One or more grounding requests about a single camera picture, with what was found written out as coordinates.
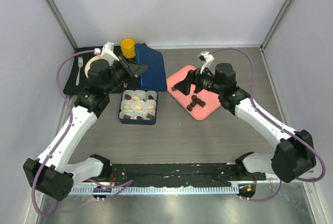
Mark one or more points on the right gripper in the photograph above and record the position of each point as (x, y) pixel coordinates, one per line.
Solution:
(193, 77)

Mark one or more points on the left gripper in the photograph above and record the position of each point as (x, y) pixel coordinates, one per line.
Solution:
(136, 69)

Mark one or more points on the dark blue box lid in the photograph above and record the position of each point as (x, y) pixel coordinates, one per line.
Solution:
(154, 77)

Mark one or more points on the brown rectangular chocolate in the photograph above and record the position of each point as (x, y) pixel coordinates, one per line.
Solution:
(150, 116)
(126, 116)

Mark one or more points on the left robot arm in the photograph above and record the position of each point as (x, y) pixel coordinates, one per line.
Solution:
(51, 173)

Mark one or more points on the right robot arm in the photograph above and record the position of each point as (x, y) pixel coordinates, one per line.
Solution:
(292, 156)

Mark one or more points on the dark blue chocolate box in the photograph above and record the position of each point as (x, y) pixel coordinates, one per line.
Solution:
(144, 102)

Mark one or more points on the yellow mug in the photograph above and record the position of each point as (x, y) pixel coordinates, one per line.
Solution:
(127, 46)

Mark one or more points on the pink plastic tray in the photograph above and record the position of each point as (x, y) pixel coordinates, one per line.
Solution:
(199, 113)

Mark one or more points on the pink and cream plate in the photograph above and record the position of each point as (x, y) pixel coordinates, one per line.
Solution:
(89, 64)

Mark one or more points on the silver fork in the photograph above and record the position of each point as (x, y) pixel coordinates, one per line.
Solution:
(80, 65)

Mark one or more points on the black cloth placemat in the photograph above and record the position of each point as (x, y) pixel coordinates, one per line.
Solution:
(70, 88)

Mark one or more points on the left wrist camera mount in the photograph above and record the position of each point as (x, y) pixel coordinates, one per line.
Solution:
(106, 53)

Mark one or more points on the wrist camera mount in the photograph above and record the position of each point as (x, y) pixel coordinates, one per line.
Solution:
(106, 53)
(206, 59)

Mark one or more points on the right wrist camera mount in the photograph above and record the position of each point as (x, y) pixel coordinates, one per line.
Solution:
(206, 59)

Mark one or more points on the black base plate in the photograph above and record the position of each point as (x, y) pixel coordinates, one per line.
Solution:
(175, 175)

